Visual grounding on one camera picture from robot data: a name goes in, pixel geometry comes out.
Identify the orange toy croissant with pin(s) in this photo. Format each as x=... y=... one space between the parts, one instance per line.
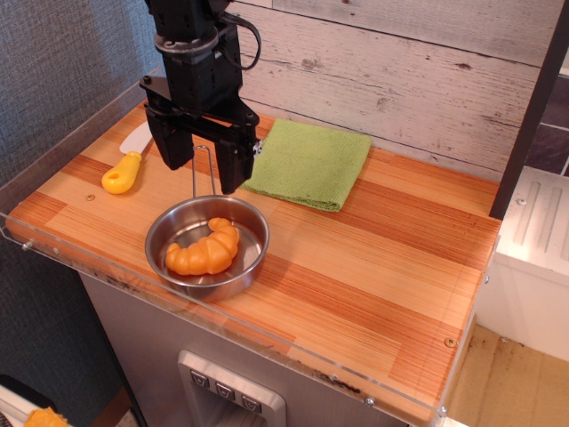
x=209 y=255

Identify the grey toy kitchen cabinet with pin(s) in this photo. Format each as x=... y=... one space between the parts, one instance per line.
x=148 y=341

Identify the white cabinet at right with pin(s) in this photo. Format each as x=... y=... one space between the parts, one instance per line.
x=524 y=296

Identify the silver dispenser button panel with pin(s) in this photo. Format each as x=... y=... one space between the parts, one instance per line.
x=229 y=391

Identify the stainless steel pot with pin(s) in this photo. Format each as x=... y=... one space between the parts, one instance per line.
x=186 y=222

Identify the dark right vertical post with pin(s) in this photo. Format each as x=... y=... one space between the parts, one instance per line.
x=542 y=90

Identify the toy knife yellow handle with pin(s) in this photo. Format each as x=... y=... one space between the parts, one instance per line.
x=121 y=177

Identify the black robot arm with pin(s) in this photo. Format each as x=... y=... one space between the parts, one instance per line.
x=189 y=20

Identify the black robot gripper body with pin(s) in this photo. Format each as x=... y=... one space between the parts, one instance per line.
x=201 y=85

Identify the orange object bottom left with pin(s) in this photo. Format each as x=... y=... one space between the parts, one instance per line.
x=45 y=417

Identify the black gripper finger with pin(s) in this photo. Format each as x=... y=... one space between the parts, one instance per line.
x=174 y=142
x=235 y=164

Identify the green folded cloth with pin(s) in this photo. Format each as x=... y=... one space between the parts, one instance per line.
x=309 y=165

